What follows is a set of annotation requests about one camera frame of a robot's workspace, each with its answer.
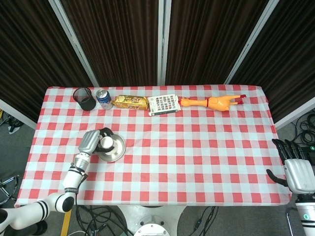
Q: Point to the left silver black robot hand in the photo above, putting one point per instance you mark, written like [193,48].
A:
[88,142]

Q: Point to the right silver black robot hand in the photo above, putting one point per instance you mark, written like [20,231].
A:
[301,175]

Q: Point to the white paper cup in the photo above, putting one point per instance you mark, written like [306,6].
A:
[106,142]

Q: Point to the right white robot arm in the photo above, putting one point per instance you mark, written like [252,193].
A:
[307,216]

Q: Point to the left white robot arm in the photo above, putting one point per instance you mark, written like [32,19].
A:
[72,179]

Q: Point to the silver metal plate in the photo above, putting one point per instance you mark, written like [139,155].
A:
[119,150]

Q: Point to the black power strip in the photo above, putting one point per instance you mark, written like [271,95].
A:
[310,148]

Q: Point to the black mesh pen holder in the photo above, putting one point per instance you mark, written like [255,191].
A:
[85,99]

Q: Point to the blue soda can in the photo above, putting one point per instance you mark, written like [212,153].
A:
[104,99]

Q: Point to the yellow snack packet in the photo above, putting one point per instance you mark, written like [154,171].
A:
[130,102]

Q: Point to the white patterned box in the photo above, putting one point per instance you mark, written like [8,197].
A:
[163,104]

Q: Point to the red white checkered tablecloth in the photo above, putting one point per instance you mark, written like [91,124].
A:
[172,152]

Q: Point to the yellow floor tape strip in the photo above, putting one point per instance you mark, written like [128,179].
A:
[65,223]

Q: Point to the black chrome stool base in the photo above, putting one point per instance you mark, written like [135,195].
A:
[7,189]

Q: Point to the dark ribbed partition panel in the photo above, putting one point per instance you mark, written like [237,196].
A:
[288,61]
[118,41]
[209,41]
[32,56]

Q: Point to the yellow rubber chicken toy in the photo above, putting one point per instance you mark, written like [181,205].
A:
[219,102]

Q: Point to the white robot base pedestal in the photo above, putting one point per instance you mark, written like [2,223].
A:
[150,218]

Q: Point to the grey aluminium partition post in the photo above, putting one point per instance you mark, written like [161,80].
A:
[163,41]
[251,41]
[73,43]

